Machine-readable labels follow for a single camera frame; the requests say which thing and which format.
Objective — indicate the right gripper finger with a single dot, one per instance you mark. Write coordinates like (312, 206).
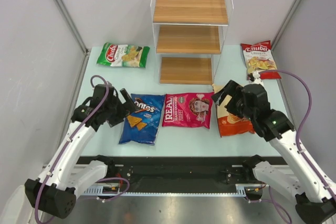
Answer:
(232, 88)
(232, 108)

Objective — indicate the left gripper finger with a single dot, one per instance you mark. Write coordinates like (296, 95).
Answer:
(115, 120)
(129, 104)

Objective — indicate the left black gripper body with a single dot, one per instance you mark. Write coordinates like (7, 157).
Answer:
(115, 108)

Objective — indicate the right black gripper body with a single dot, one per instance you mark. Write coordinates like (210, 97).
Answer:
(247, 112)

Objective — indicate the orange beige cassava chips bag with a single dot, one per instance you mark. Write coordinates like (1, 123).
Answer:
(229, 124)

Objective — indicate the red Chuba cassava chips bag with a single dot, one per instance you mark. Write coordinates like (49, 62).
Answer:
(258, 57)

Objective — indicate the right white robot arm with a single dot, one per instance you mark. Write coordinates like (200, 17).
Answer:
(311, 190)

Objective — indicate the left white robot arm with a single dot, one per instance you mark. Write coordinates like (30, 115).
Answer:
(65, 153)

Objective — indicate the blue Doritos chips bag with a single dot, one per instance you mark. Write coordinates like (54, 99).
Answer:
(142, 126)

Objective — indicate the pink Real chips bag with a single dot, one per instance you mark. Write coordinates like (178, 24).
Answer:
(188, 110)

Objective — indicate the green Chuba cassava chips bag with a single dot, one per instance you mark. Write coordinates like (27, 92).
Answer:
(123, 55)

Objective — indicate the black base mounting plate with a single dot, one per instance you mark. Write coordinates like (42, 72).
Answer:
(183, 175)

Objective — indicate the aluminium frame rail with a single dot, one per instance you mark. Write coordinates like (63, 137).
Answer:
(57, 185)

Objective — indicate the white wire wooden shelf rack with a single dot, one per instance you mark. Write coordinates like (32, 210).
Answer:
(189, 36)

